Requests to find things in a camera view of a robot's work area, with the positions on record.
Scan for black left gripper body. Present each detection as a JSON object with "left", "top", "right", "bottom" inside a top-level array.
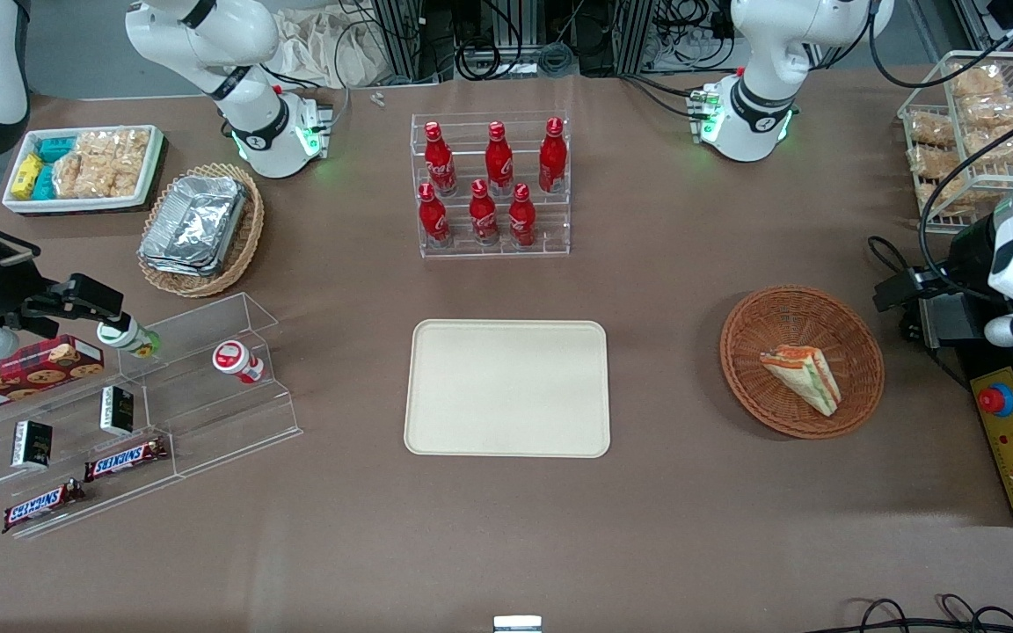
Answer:
[{"left": 948, "top": 215, "right": 1001, "bottom": 296}]

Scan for triangle sandwich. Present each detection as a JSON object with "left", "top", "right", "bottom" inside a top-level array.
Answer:
[{"left": 759, "top": 345, "right": 842, "bottom": 418}]

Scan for white rectangular snack tray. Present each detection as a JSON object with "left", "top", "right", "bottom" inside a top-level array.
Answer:
[{"left": 1, "top": 125, "right": 165, "bottom": 215}]

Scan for oval tan wicker basket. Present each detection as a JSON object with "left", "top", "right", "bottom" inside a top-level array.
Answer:
[{"left": 137, "top": 163, "right": 266, "bottom": 299}]

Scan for round brown wicker basket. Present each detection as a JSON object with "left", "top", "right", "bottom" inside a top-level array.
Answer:
[{"left": 719, "top": 285, "right": 885, "bottom": 440}]

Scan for beige plastic tray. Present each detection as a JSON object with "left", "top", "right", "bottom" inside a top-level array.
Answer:
[{"left": 404, "top": 319, "right": 612, "bottom": 459}]

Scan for green capped small bottle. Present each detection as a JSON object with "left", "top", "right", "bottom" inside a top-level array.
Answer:
[{"left": 97, "top": 317, "right": 161, "bottom": 360}]

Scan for clear rice cracker bag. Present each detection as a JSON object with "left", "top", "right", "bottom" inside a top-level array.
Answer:
[
  {"left": 53, "top": 154, "right": 142, "bottom": 200},
  {"left": 908, "top": 113, "right": 957, "bottom": 148},
  {"left": 973, "top": 127, "right": 1013, "bottom": 165},
  {"left": 906, "top": 145, "right": 970, "bottom": 182},
  {"left": 76, "top": 129, "right": 152, "bottom": 164},
  {"left": 959, "top": 94, "right": 1013, "bottom": 130},
  {"left": 950, "top": 62, "right": 1009, "bottom": 98},
  {"left": 915, "top": 180, "right": 974, "bottom": 217}
]

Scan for red plaid cookie box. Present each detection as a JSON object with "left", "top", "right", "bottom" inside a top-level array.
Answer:
[{"left": 0, "top": 335, "right": 106, "bottom": 419}]

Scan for black power plug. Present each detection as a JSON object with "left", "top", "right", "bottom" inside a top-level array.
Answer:
[{"left": 873, "top": 267, "right": 944, "bottom": 310}]

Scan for small black box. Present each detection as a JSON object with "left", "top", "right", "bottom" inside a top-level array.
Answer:
[
  {"left": 100, "top": 386, "right": 135, "bottom": 437},
  {"left": 11, "top": 420, "right": 54, "bottom": 469}
]

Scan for yellow snack packet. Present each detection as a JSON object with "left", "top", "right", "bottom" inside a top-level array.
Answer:
[{"left": 11, "top": 153, "right": 44, "bottom": 200}]

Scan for silver foil container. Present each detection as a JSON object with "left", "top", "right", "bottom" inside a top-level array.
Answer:
[{"left": 138, "top": 175, "right": 249, "bottom": 279}]

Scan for Snickers chocolate bar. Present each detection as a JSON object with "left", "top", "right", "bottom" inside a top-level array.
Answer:
[
  {"left": 2, "top": 479, "right": 86, "bottom": 535},
  {"left": 84, "top": 437, "right": 170, "bottom": 483}
]

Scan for red capped small bottle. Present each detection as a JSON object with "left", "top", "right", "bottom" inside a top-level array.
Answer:
[{"left": 212, "top": 340, "right": 266, "bottom": 386}]

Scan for beige cloth bag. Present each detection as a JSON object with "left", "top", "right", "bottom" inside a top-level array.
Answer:
[{"left": 275, "top": 7, "right": 390, "bottom": 90}]

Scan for red cola bottle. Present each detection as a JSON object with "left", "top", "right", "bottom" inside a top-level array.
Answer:
[
  {"left": 508, "top": 183, "right": 538, "bottom": 249},
  {"left": 485, "top": 121, "right": 515, "bottom": 197},
  {"left": 539, "top": 117, "right": 569, "bottom": 195},
  {"left": 423, "top": 121, "right": 458, "bottom": 197},
  {"left": 419, "top": 182, "right": 452, "bottom": 248},
  {"left": 470, "top": 179, "right": 501, "bottom": 247}
]

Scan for clear acrylic bottle rack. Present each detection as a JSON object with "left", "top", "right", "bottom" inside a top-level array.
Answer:
[{"left": 410, "top": 112, "right": 572, "bottom": 259}]

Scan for white wire rack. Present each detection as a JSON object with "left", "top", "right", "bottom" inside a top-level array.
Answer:
[{"left": 898, "top": 50, "right": 1013, "bottom": 235}]

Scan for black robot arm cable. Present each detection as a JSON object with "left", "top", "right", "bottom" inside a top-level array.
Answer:
[{"left": 867, "top": 0, "right": 1013, "bottom": 275}]

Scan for grey metal bracket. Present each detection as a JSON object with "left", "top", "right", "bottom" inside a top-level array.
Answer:
[{"left": 906, "top": 293, "right": 993, "bottom": 350}]

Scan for black power cable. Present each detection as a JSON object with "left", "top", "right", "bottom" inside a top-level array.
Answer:
[{"left": 866, "top": 235, "right": 975, "bottom": 389}]

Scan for black cable loops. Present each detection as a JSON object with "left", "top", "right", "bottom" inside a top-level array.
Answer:
[{"left": 839, "top": 594, "right": 1013, "bottom": 633}]

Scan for black coiled cable bundle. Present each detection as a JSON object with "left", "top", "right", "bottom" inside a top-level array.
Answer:
[{"left": 454, "top": 40, "right": 579, "bottom": 81}]

